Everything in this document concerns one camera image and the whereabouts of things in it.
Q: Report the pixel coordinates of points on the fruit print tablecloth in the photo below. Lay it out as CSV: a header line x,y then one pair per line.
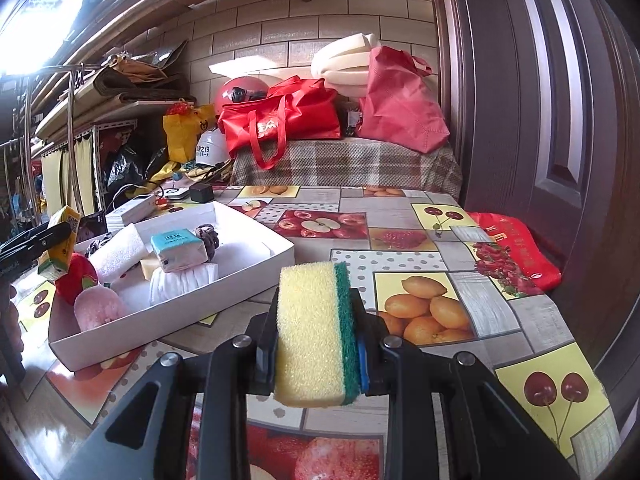
x,y
400,260

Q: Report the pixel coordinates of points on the yellow green sponge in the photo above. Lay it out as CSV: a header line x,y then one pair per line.
x,y
305,330

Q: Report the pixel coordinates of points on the white foam roll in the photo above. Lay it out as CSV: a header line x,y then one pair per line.
x,y
340,67

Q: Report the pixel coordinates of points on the metal pipe rack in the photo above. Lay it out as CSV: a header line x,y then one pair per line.
x,y
75,135

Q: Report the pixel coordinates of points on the black charger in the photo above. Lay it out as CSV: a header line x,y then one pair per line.
x,y
201,192

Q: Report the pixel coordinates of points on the teal tissue packet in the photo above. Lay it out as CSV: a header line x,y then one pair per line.
x,y
177,250

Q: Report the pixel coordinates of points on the yellow bag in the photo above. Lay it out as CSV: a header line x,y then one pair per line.
x,y
185,125

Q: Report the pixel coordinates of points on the black plastic bag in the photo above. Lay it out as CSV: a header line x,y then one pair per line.
x,y
122,165

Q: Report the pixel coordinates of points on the red apple plush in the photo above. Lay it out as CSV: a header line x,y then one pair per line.
x,y
75,275

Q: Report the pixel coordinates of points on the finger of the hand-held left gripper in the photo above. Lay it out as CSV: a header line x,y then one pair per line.
x,y
35,241

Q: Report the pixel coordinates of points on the plaid covered cabinet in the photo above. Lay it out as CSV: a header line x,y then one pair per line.
x,y
350,165

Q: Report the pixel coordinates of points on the yellow drink carton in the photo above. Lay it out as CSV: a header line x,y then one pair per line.
x,y
60,245

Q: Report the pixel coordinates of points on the pale yellow foam piece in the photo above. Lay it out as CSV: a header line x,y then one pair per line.
x,y
147,265

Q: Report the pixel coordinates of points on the white pleated cloth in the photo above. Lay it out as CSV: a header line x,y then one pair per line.
x,y
182,282

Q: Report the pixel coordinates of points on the small white gadget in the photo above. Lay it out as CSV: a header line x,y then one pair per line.
x,y
172,193

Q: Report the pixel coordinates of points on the white foam block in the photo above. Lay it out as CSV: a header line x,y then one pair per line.
x,y
117,255

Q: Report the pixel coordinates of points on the red printed bag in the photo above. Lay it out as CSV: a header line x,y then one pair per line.
x,y
515,245

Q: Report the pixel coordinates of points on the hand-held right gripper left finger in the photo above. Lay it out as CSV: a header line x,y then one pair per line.
x,y
265,355

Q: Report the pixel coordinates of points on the white helmet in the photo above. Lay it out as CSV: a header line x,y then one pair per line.
x,y
210,147

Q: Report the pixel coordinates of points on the red tote bag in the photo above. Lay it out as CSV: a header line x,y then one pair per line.
x,y
285,120

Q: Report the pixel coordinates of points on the cardboard stack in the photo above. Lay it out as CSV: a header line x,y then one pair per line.
x,y
135,75

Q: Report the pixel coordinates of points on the person's left hand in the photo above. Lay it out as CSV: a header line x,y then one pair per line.
x,y
10,325

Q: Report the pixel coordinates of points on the yellow cloth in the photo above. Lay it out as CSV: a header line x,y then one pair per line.
x,y
170,170

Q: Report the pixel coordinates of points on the pink plush puff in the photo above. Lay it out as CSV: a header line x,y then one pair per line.
x,y
100,310

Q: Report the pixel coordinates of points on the brown metal door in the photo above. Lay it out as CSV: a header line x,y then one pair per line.
x,y
550,85

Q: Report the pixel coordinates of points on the white cardboard box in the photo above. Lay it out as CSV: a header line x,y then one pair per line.
x,y
150,330

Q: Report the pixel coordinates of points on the pink-red nonwoven bag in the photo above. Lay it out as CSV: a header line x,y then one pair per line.
x,y
400,105

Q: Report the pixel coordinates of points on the wall shelf board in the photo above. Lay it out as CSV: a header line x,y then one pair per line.
x,y
85,120

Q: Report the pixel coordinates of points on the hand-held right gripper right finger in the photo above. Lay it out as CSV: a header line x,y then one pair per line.
x,y
362,360

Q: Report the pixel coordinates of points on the red helmet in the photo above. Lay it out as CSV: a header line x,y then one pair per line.
x,y
240,92

